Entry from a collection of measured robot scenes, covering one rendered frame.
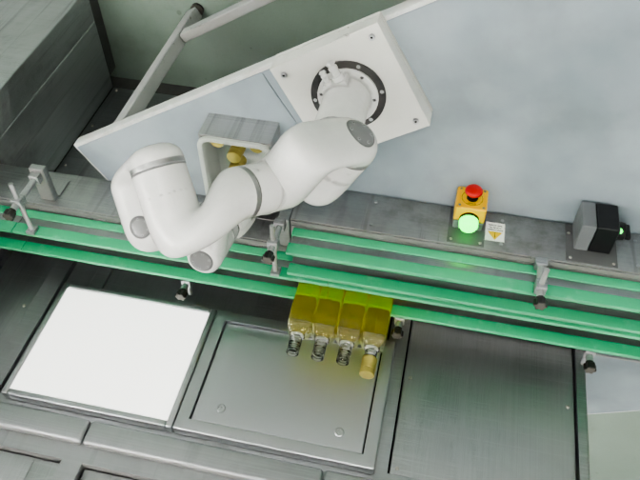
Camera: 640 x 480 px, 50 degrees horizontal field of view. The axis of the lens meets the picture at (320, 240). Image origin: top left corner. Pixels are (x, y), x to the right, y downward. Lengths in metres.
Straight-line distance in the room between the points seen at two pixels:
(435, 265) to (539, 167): 0.31
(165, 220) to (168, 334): 0.80
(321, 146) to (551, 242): 0.75
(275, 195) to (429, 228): 0.62
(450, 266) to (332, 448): 0.48
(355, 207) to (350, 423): 0.51
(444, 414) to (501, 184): 0.56
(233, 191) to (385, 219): 0.67
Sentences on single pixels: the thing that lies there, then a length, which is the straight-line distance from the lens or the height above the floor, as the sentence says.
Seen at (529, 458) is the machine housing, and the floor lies 1.20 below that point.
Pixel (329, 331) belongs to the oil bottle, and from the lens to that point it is 1.58.
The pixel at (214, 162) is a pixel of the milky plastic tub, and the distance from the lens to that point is 1.69.
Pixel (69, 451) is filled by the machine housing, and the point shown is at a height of 1.41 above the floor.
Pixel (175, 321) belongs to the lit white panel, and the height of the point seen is 1.04.
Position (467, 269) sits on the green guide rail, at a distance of 1.58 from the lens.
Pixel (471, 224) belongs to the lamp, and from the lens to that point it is 1.58.
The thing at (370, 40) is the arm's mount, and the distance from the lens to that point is 1.37.
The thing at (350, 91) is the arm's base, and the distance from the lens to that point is 1.36.
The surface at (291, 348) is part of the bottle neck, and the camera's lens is 1.57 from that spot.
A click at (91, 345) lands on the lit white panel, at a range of 1.83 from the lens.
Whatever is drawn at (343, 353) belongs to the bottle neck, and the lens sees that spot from 1.56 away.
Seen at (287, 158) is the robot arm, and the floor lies 1.19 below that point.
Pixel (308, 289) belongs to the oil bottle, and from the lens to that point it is 1.65.
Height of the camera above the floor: 1.95
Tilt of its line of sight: 40 degrees down
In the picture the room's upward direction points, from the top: 164 degrees counter-clockwise
